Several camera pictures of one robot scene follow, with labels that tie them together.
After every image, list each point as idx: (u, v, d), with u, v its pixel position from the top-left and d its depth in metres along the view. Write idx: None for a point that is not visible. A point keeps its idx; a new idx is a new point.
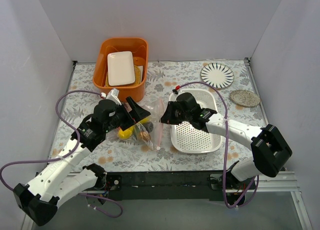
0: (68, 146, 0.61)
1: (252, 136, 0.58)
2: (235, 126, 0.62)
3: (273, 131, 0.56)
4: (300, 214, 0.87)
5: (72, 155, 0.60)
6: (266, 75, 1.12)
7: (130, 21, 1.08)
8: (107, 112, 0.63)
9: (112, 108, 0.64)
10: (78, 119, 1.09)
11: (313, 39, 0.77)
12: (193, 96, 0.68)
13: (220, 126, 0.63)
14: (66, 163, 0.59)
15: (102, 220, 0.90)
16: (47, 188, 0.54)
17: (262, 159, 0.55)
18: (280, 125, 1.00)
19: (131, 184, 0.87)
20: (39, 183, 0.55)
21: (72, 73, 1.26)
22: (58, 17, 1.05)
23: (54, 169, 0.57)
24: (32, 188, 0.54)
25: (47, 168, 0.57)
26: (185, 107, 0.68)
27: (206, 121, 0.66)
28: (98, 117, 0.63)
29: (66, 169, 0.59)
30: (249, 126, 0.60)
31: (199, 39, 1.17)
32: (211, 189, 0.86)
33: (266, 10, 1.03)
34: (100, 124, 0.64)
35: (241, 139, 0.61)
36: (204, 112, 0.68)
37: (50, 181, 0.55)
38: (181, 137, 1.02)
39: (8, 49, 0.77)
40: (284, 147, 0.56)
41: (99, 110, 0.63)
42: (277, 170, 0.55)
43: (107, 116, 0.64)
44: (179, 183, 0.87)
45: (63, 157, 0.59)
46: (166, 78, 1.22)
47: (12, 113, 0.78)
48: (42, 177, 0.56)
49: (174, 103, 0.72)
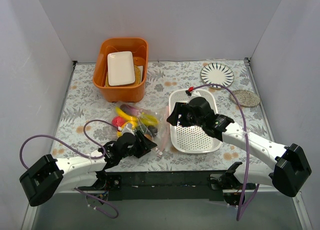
0: (94, 152, 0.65)
1: (277, 156, 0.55)
2: (255, 141, 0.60)
3: (297, 152, 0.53)
4: (300, 214, 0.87)
5: (96, 161, 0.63)
6: (266, 75, 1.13)
7: (130, 21, 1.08)
8: (126, 143, 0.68)
9: (132, 141, 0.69)
10: (78, 119, 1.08)
11: (313, 40, 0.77)
12: (206, 102, 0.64)
13: (238, 138, 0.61)
14: (89, 163, 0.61)
15: (102, 220, 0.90)
16: (69, 171, 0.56)
17: (284, 180, 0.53)
18: (279, 126, 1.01)
19: (131, 184, 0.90)
20: (65, 162, 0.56)
21: (72, 73, 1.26)
22: (59, 17, 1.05)
23: (80, 161, 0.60)
24: (58, 162, 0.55)
25: (75, 157, 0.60)
26: (198, 113, 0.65)
27: (224, 131, 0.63)
28: (119, 145, 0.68)
29: (85, 168, 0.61)
30: (272, 143, 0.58)
31: (199, 40, 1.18)
32: (211, 188, 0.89)
33: (266, 10, 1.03)
34: (119, 152, 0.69)
35: (262, 156, 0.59)
36: (219, 118, 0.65)
37: (74, 167, 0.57)
38: (182, 137, 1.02)
39: (8, 48, 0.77)
40: (305, 168, 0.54)
41: (123, 139, 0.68)
42: (296, 191, 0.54)
43: (126, 146, 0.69)
44: (179, 183, 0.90)
45: (91, 157, 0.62)
46: (166, 78, 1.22)
47: (11, 113, 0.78)
48: (69, 161, 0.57)
49: (188, 106, 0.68)
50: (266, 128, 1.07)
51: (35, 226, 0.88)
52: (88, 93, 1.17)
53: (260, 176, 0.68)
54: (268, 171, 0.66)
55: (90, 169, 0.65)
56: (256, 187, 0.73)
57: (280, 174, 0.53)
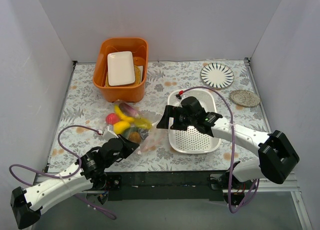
0: (69, 169, 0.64)
1: (260, 142, 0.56)
2: (241, 131, 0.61)
3: (280, 137, 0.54)
4: (300, 214, 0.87)
5: (70, 178, 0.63)
6: (266, 75, 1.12)
7: (130, 21, 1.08)
8: (112, 151, 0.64)
9: (118, 148, 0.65)
10: (78, 119, 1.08)
11: (313, 40, 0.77)
12: (197, 100, 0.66)
13: (226, 130, 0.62)
14: (62, 184, 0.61)
15: (102, 219, 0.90)
16: (39, 200, 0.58)
17: (270, 166, 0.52)
18: (280, 125, 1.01)
19: (131, 184, 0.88)
20: (34, 192, 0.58)
21: (72, 73, 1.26)
22: (59, 17, 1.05)
23: (51, 185, 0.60)
24: (27, 194, 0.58)
25: (46, 181, 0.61)
26: (189, 111, 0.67)
27: (212, 126, 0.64)
28: (103, 153, 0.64)
29: (61, 188, 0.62)
30: (256, 132, 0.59)
31: (199, 39, 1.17)
32: (211, 188, 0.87)
33: (266, 10, 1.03)
34: (103, 159, 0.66)
35: (248, 145, 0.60)
36: (209, 115, 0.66)
37: (44, 194, 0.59)
38: (180, 138, 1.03)
39: (7, 48, 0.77)
40: (291, 154, 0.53)
41: (106, 147, 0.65)
42: (284, 178, 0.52)
43: (111, 154, 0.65)
44: (179, 183, 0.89)
45: (62, 177, 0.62)
46: (166, 78, 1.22)
47: (11, 113, 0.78)
48: (39, 189, 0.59)
49: (179, 108, 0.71)
50: (267, 128, 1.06)
51: (35, 226, 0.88)
52: (88, 93, 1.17)
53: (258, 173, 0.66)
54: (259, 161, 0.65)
55: (70, 186, 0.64)
56: (255, 181, 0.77)
57: (265, 161, 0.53)
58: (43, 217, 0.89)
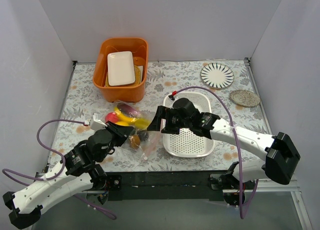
0: (54, 169, 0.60)
1: (266, 146, 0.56)
2: (243, 134, 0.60)
3: (284, 139, 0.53)
4: (300, 214, 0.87)
5: (56, 179, 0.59)
6: (266, 75, 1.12)
7: (130, 21, 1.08)
8: (99, 144, 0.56)
9: (107, 141, 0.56)
10: (78, 119, 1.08)
11: (313, 40, 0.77)
12: (190, 102, 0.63)
13: (226, 134, 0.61)
14: (48, 186, 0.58)
15: (102, 219, 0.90)
16: (26, 204, 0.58)
17: (277, 170, 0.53)
18: (279, 125, 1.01)
19: (131, 185, 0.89)
20: (22, 196, 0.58)
21: (72, 73, 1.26)
22: (59, 17, 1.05)
23: (37, 188, 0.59)
24: (16, 199, 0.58)
25: (33, 185, 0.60)
26: (182, 114, 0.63)
27: (211, 129, 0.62)
28: (90, 147, 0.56)
29: (48, 191, 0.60)
30: (259, 134, 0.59)
31: (199, 40, 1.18)
32: (211, 189, 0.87)
33: (266, 11, 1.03)
34: (91, 154, 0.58)
35: (252, 149, 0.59)
36: (205, 116, 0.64)
37: (31, 198, 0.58)
38: (174, 140, 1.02)
39: (8, 48, 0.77)
40: (294, 154, 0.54)
41: (93, 140, 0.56)
42: (289, 179, 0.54)
43: (99, 148, 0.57)
44: (179, 183, 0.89)
45: (47, 179, 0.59)
46: (166, 78, 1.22)
47: (11, 113, 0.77)
48: (26, 193, 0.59)
49: (171, 109, 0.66)
50: (267, 128, 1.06)
51: (35, 226, 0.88)
52: (88, 93, 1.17)
53: (259, 173, 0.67)
54: (262, 163, 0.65)
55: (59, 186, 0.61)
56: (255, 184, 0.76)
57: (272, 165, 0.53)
58: (44, 217, 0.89)
